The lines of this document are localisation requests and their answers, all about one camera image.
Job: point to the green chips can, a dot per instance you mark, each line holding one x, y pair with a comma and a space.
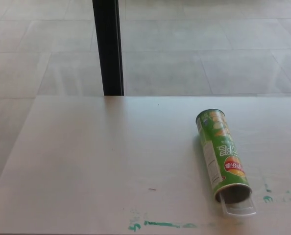
216, 147

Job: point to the black vertical post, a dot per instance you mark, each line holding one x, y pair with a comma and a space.
108, 49

